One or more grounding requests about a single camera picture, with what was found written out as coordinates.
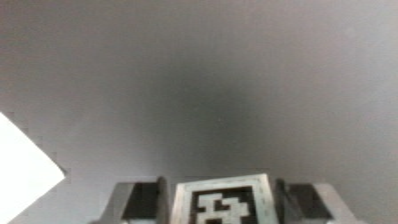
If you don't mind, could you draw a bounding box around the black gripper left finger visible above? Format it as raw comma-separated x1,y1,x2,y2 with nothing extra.
95,177,168,224

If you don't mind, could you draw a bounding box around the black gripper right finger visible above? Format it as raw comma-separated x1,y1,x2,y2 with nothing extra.
273,179,367,224

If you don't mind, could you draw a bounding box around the white chair leg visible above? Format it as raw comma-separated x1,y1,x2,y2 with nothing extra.
168,174,278,224

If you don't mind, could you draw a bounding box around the white marker base plate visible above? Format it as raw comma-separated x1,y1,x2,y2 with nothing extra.
0,113,65,224

